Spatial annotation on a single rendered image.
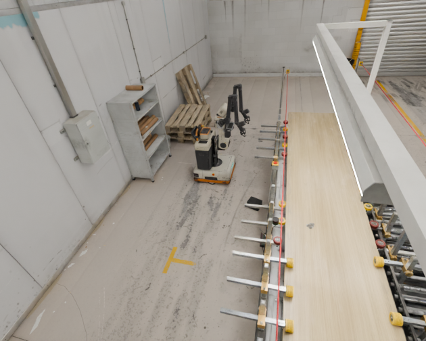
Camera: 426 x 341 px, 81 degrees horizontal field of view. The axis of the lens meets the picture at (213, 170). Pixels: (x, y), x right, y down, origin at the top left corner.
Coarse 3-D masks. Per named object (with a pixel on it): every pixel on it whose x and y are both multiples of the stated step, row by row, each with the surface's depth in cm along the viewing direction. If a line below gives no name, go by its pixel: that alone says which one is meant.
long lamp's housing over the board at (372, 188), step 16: (320, 48) 211; (336, 80) 145; (336, 96) 130; (336, 112) 122; (352, 112) 110; (352, 128) 100; (352, 144) 94; (352, 160) 90; (368, 160) 82; (368, 176) 77; (368, 192) 76; (384, 192) 74
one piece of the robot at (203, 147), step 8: (200, 144) 406; (208, 144) 406; (200, 152) 414; (208, 152) 411; (216, 152) 438; (200, 160) 424; (208, 160) 420; (216, 160) 444; (200, 168) 436; (208, 168) 431
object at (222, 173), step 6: (222, 156) 467; (228, 156) 465; (234, 156) 467; (222, 162) 451; (228, 162) 450; (234, 162) 465; (198, 168) 443; (216, 168) 438; (222, 168) 436; (228, 168) 435; (198, 174) 445; (204, 174) 436; (210, 174) 432; (216, 174) 429; (222, 174) 427; (228, 174) 426; (198, 180) 447; (204, 180) 444; (210, 180) 441; (216, 180) 437; (222, 180) 434; (228, 180) 432
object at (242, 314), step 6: (222, 312) 183; (228, 312) 182; (234, 312) 182; (240, 312) 181; (246, 318) 179; (252, 318) 177; (270, 318) 176; (270, 324) 176; (276, 324) 174; (282, 324) 173
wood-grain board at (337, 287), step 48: (288, 144) 367; (336, 144) 357; (288, 192) 286; (336, 192) 280; (288, 240) 234; (336, 240) 230; (336, 288) 195; (384, 288) 192; (288, 336) 172; (336, 336) 169; (384, 336) 167
